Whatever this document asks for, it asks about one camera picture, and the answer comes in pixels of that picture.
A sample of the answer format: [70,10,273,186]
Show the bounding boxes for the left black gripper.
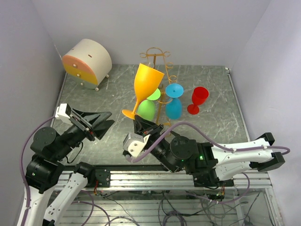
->
[53,106,114,160]

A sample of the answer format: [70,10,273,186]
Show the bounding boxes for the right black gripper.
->
[134,114,178,173]

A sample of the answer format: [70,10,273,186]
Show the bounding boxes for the orange plastic wine glass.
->
[122,63,165,120]

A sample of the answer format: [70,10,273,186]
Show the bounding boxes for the red plastic wine glass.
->
[187,87,209,115]

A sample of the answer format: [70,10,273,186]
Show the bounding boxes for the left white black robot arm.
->
[17,104,114,226]

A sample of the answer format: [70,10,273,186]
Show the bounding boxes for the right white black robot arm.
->
[126,115,285,186]

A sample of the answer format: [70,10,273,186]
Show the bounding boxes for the green plastic wine glass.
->
[137,88,161,121]

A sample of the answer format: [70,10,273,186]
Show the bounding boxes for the blue plastic wine glass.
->
[166,83,184,120]

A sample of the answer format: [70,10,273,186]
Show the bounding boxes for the clear wine glass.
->
[143,61,155,68]

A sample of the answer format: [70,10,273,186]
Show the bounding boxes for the white semicircular drawer cabinet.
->
[62,39,112,91]

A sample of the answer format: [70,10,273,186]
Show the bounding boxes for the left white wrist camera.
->
[55,103,72,125]

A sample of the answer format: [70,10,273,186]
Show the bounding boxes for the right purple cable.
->
[126,121,291,163]

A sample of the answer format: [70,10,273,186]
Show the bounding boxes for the purple cable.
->
[20,116,58,212]
[126,121,291,163]

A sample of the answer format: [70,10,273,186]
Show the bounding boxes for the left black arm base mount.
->
[91,168,111,188]

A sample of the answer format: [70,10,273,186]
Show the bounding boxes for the aluminium rail frame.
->
[48,168,283,226]

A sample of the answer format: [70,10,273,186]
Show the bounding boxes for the gold wire wine glass rack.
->
[140,47,177,127]

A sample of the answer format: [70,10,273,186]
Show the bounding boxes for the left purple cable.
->
[20,116,58,212]

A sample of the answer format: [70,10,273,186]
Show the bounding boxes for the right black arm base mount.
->
[193,174,234,189]

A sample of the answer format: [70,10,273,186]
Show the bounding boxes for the tangled cables under frame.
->
[70,186,278,226]

